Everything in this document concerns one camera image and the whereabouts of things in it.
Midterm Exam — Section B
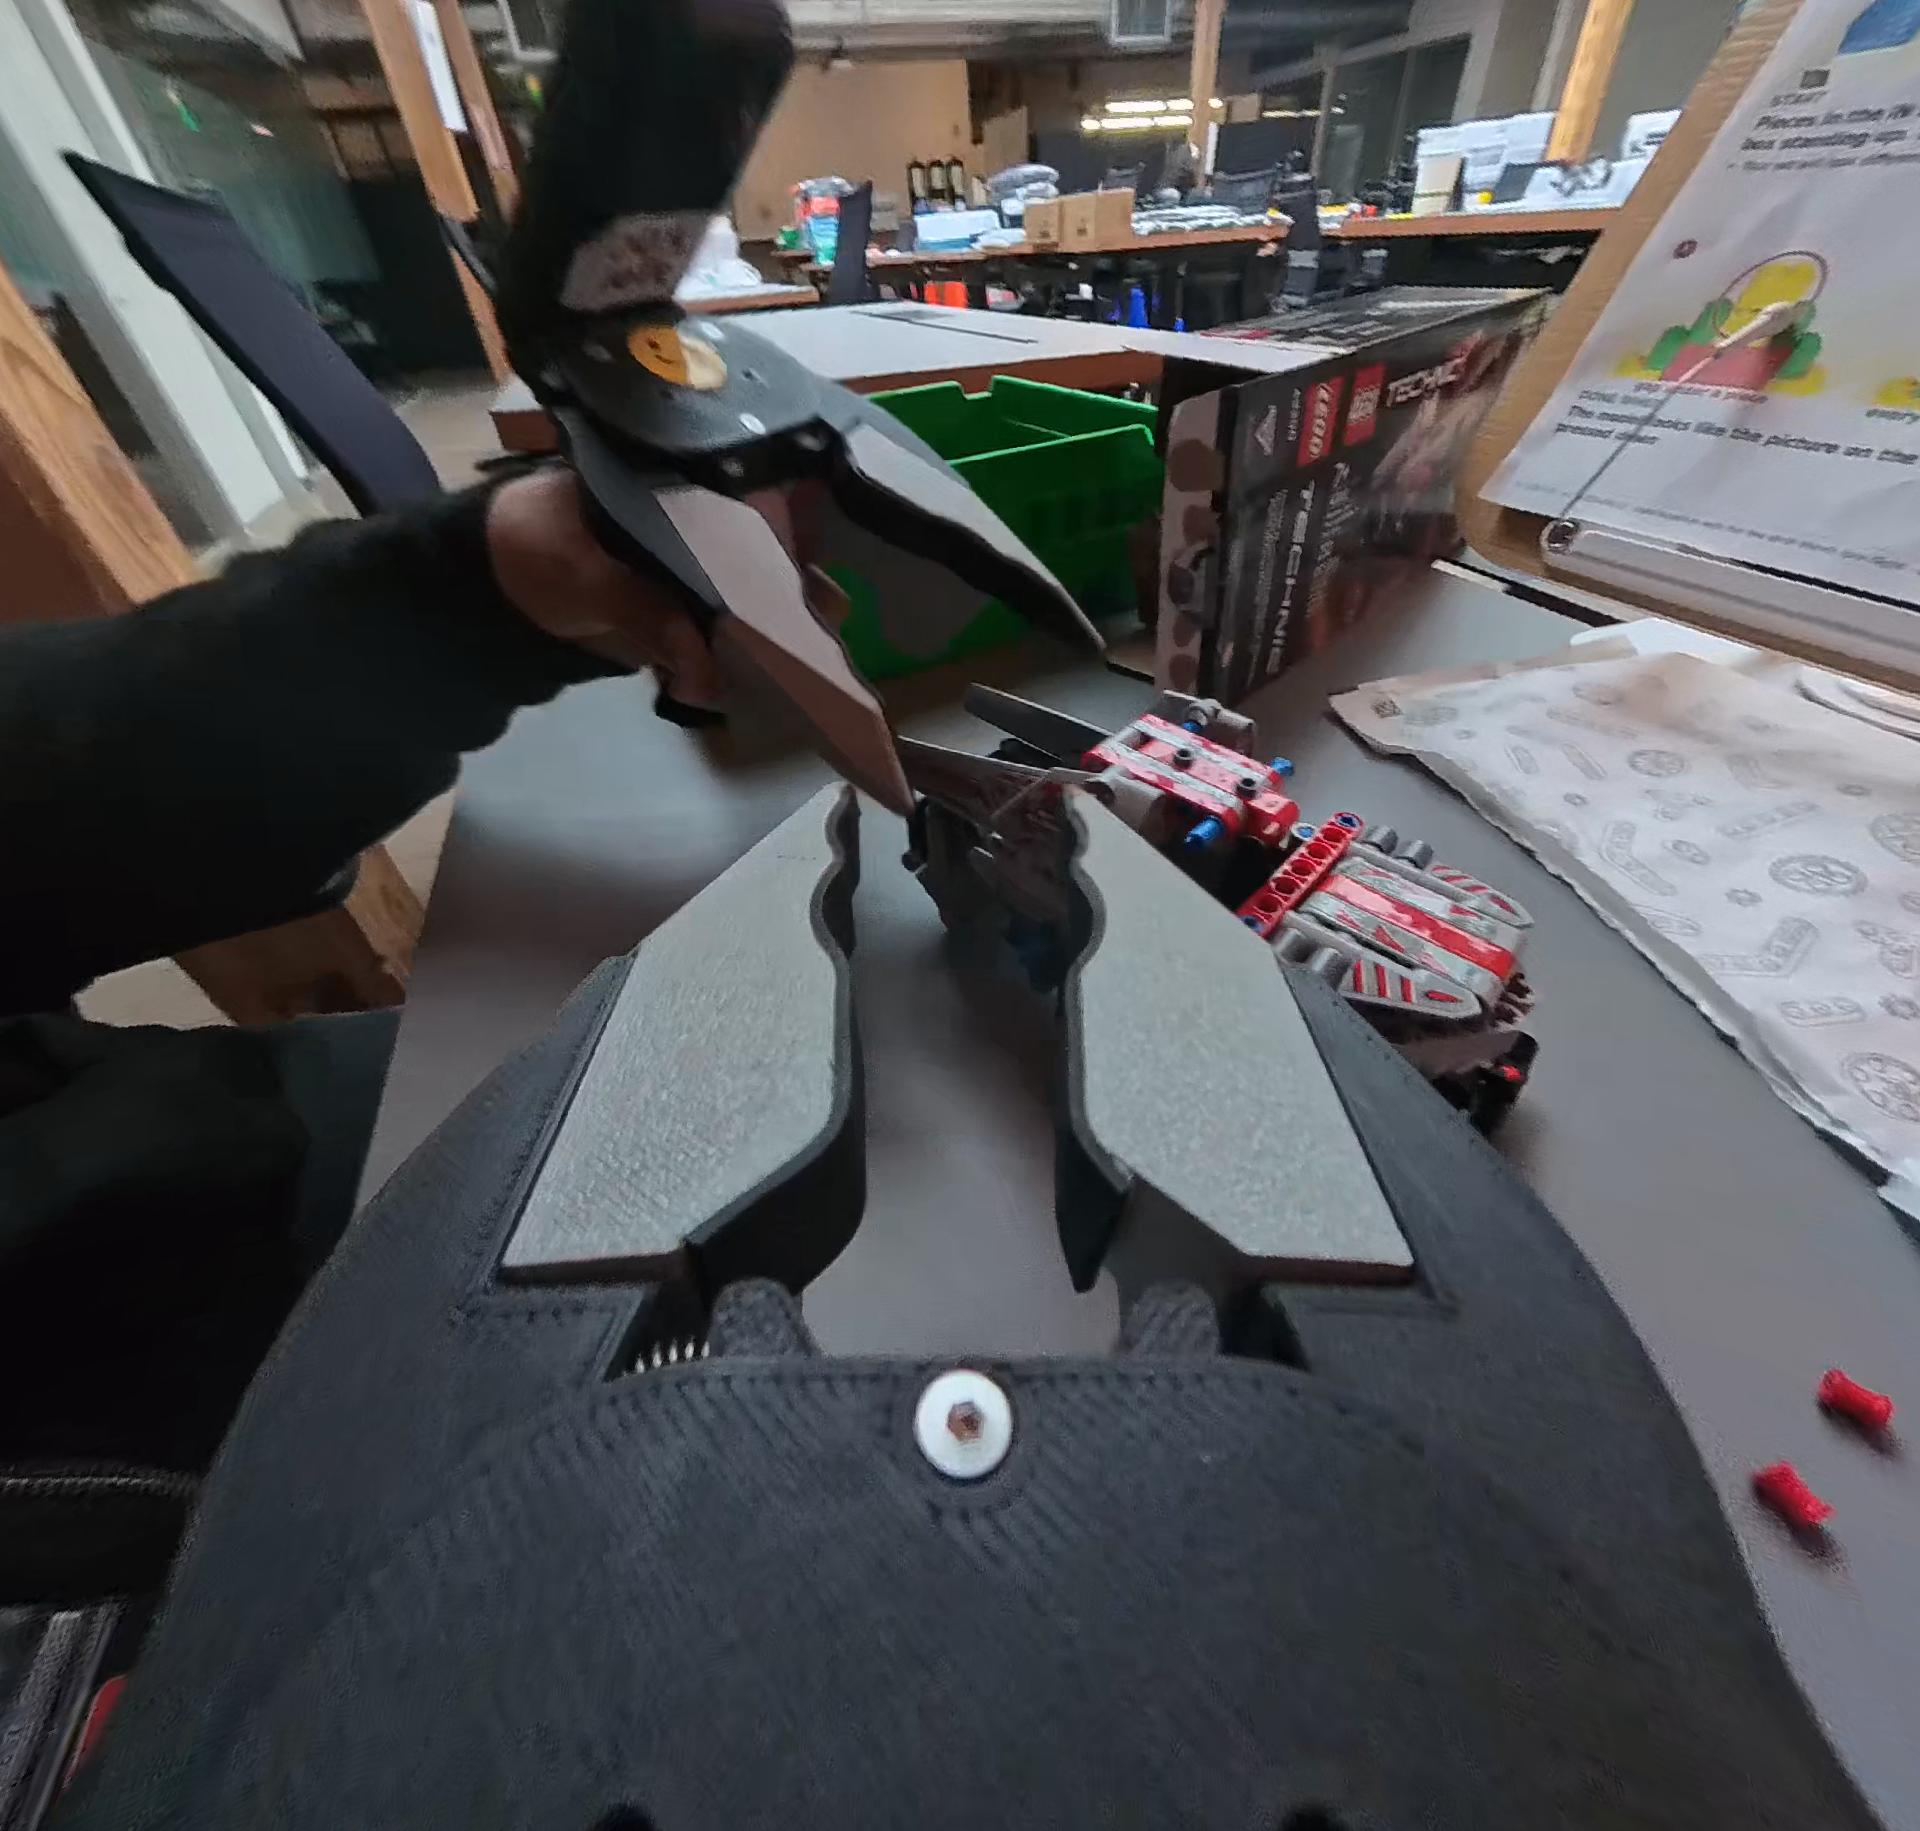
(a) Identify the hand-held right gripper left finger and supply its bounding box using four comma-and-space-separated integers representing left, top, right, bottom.
497, 785, 874, 1293

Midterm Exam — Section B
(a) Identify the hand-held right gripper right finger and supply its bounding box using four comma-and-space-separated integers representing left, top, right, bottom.
1050, 794, 1419, 1294

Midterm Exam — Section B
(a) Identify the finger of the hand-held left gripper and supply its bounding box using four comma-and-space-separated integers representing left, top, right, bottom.
815, 524, 1040, 683
658, 484, 918, 816

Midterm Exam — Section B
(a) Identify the red grey lego vehicle model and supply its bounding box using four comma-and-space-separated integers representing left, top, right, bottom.
899, 683, 1539, 1131

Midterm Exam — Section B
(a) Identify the person's left forearm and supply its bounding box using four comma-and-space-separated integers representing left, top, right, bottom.
0, 480, 638, 1014

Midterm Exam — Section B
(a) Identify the black lego set box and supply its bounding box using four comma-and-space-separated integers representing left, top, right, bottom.
1151, 283, 1555, 710

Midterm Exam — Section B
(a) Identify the person's left hand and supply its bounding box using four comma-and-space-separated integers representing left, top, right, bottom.
486, 466, 738, 723

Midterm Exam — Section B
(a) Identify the green plastic bin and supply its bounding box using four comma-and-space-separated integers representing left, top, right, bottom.
828, 370, 1167, 683

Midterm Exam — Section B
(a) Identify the dark mesh office chair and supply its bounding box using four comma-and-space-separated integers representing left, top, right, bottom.
64, 151, 449, 512

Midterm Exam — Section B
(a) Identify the long wooden workbench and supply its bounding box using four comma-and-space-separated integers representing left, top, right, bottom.
773, 201, 1624, 342

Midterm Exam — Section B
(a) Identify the printed paper bag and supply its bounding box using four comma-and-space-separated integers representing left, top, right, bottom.
1330, 654, 1920, 1187

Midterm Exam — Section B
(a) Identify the instruction sheet on stand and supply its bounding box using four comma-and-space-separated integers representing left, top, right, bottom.
1459, 0, 1920, 694

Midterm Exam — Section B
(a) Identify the red tag with metal clasp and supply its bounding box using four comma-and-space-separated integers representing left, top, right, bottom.
0, 1600, 134, 1831

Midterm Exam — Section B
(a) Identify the printed instruction sheet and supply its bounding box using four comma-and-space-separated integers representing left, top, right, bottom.
1475, 0, 1920, 603

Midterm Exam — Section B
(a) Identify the wooden support post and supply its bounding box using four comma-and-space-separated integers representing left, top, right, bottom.
326, 0, 517, 381

